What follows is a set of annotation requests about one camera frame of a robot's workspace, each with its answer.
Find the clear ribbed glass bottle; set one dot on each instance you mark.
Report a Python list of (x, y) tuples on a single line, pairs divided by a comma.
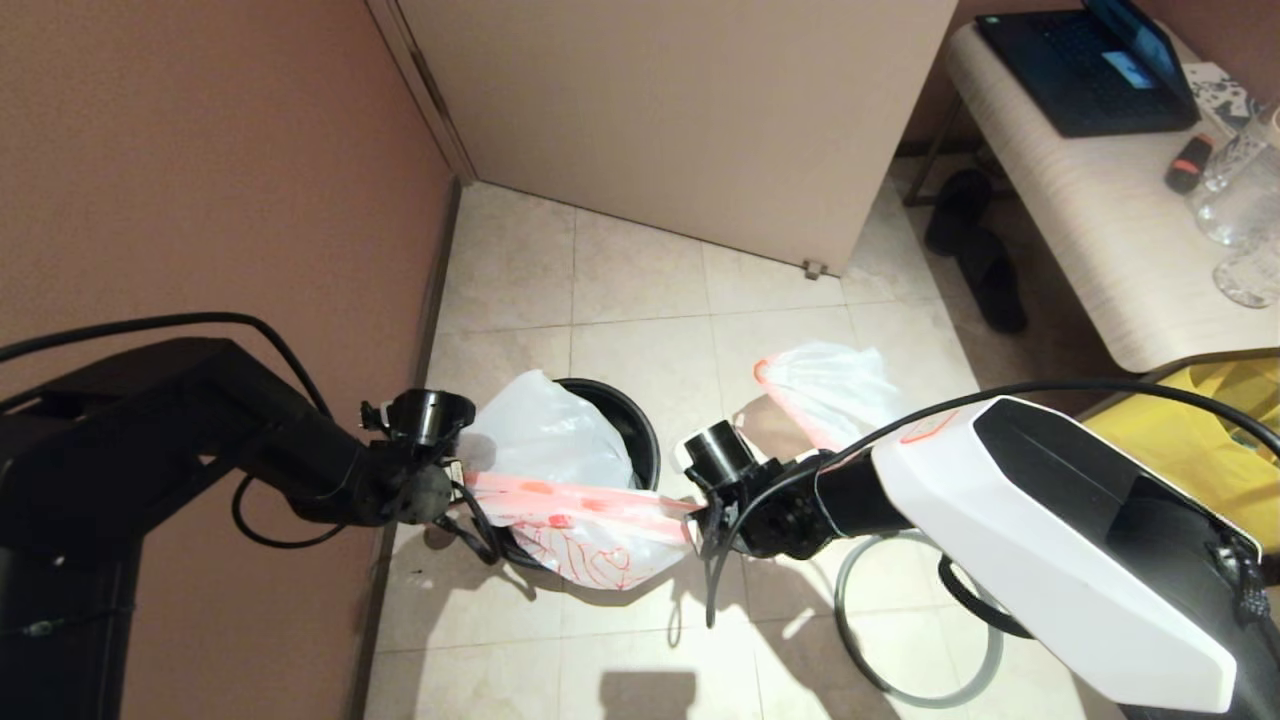
[(1240, 145)]

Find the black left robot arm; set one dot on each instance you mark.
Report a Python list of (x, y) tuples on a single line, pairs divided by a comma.
[(150, 470)]

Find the black orange handheld device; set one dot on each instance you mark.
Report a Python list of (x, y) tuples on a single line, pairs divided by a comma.
[(1187, 165)]

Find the small metal door stopper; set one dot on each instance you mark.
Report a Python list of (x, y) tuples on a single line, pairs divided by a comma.
[(814, 270)]

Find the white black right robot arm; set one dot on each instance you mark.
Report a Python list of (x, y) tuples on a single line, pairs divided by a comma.
[(1050, 540)]

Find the cream striped bench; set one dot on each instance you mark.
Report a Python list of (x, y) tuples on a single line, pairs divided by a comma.
[(1090, 220)]

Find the spare white plastic bag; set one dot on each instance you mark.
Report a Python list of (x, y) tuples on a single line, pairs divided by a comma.
[(830, 385)]

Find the white red-printed plastic bag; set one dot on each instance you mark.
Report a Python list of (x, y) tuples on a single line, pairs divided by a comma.
[(560, 480)]

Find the beige door frame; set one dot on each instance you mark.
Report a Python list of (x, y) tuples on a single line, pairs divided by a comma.
[(420, 80)]

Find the clear glass cup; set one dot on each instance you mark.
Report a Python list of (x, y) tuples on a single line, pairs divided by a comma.
[(1248, 278), (1238, 212)]

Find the black slipper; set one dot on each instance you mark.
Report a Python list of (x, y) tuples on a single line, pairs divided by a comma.
[(995, 285), (958, 210)]

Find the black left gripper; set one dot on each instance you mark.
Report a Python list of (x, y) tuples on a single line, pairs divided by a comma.
[(430, 495)]

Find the beige door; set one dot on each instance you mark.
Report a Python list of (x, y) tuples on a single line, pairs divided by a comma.
[(680, 120)]

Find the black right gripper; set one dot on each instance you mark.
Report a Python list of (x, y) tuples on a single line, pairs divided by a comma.
[(770, 515)]

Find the black round trash bin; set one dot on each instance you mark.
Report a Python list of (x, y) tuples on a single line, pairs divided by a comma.
[(630, 420)]

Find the dark blue laptop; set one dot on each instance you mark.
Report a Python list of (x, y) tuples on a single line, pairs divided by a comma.
[(1080, 70)]

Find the white black patterned card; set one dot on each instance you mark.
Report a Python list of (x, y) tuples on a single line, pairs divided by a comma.
[(1218, 98)]

